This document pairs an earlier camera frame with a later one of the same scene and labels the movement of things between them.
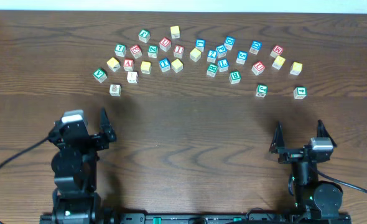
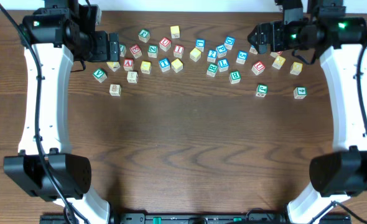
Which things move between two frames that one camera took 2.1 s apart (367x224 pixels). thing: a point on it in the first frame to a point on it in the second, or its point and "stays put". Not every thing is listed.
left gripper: x=99 y=142 to x=101 y=54
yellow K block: x=278 y=62 stays put
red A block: x=128 y=65 stays put
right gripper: x=278 y=147 to x=275 y=28
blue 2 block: x=211 y=56 stays put
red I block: x=178 y=51 stays put
